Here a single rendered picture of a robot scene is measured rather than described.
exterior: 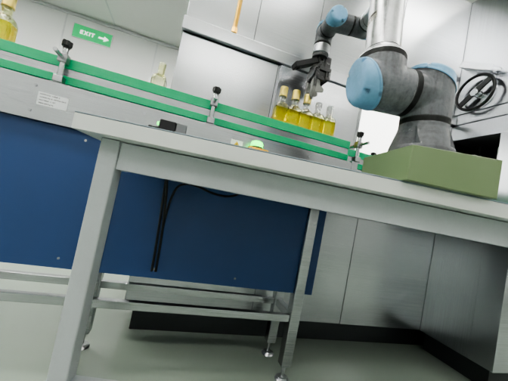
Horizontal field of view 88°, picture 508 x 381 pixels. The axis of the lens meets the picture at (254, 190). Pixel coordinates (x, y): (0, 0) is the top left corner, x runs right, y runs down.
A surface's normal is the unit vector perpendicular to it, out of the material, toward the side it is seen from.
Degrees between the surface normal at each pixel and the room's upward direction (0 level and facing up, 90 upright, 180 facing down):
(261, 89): 90
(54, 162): 90
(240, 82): 90
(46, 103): 90
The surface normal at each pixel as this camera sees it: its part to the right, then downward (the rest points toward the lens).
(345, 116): 0.27, 0.00
